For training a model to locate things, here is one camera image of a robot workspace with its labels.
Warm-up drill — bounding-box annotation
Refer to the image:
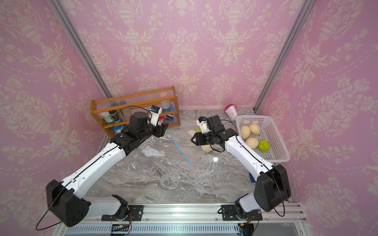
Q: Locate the clear zip-top bag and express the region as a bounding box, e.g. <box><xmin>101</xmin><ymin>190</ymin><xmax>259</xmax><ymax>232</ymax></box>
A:
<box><xmin>166</xmin><ymin>125</ymin><xmax>215</xmax><ymax>165</ymax></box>
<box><xmin>125</xmin><ymin>138</ymin><xmax>177</xmax><ymax>169</ymax></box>

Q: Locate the beige pear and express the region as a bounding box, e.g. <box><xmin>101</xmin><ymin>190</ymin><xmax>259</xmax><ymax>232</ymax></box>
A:
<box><xmin>240</xmin><ymin>125</ymin><xmax>251</xmax><ymax>140</ymax></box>
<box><xmin>245</xmin><ymin>138</ymin><xmax>259</xmax><ymax>149</ymax></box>
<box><xmin>249</xmin><ymin>123</ymin><xmax>260</xmax><ymax>135</ymax></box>

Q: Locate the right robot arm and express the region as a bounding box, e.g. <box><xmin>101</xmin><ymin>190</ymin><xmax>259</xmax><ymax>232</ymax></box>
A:
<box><xmin>191</xmin><ymin>115</ymin><xmax>291</xmax><ymax>221</ymax></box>

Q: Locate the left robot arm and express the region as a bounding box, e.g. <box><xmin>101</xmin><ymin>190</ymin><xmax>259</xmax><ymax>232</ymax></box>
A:
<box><xmin>46</xmin><ymin>112</ymin><xmax>169</xmax><ymax>227</ymax></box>

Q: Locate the blue white bottle on shelf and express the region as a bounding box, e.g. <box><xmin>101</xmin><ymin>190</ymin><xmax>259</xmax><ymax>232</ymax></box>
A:
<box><xmin>161</xmin><ymin>100</ymin><xmax>175</xmax><ymax>122</ymax></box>

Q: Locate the blue lid cup lower shelf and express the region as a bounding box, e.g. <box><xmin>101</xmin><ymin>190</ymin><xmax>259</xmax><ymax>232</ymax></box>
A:
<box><xmin>112</xmin><ymin>125</ymin><xmax>124</xmax><ymax>133</ymax></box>

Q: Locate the pink lid yogurt cup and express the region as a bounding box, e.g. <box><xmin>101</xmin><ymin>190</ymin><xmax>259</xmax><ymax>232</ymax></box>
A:
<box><xmin>224</xmin><ymin>104</ymin><xmax>238</xmax><ymax>121</ymax></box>

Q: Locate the wooden shelf rack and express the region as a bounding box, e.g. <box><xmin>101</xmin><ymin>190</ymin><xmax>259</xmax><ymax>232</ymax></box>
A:
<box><xmin>90</xmin><ymin>86</ymin><xmax>181</xmax><ymax>138</ymax></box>

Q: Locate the dark spice jar on shelf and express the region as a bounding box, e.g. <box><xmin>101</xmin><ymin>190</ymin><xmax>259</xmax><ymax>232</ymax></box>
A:
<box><xmin>109</xmin><ymin>110</ymin><xmax>120</xmax><ymax>123</ymax></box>

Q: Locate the white green bottle on shelf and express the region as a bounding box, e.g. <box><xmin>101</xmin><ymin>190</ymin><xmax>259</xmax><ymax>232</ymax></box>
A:
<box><xmin>100</xmin><ymin>111</ymin><xmax>114</xmax><ymax>124</ymax></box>

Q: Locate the white plastic basket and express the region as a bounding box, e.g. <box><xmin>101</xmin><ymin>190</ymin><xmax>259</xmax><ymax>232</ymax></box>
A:
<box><xmin>236</xmin><ymin>115</ymin><xmax>290</xmax><ymax>163</ymax></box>

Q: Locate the blue cube block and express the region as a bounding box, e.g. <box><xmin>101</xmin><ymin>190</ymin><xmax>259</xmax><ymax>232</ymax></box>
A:
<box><xmin>249</xmin><ymin>173</ymin><xmax>256</xmax><ymax>183</ymax></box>

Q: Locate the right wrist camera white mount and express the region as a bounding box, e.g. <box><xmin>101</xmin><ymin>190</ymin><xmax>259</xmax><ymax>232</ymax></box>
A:
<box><xmin>196</xmin><ymin>117</ymin><xmax>210</xmax><ymax>134</ymax></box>

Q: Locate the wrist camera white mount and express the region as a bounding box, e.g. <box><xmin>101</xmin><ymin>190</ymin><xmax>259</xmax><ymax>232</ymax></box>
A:
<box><xmin>196</xmin><ymin>117</ymin><xmax>210</xmax><ymax>134</ymax></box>
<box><xmin>149</xmin><ymin>105</ymin><xmax>162</xmax><ymax>126</ymax></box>

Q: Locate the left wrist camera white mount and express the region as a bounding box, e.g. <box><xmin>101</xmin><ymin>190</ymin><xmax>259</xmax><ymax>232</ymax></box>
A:
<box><xmin>149</xmin><ymin>105</ymin><xmax>162</xmax><ymax>126</ymax></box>

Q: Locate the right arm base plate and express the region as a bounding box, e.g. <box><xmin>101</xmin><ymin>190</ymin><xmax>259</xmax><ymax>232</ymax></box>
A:
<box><xmin>217</xmin><ymin>205</ymin><xmax>263</xmax><ymax>222</ymax></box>

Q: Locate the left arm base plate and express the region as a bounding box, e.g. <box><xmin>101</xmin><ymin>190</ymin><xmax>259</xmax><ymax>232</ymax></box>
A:
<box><xmin>101</xmin><ymin>205</ymin><xmax>144</xmax><ymax>223</ymax></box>

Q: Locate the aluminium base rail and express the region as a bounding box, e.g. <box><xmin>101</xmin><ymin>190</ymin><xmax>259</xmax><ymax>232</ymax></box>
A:
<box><xmin>53</xmin><ymin>203</ymin><xmax>312</xmax><ymax>236</ymax></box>

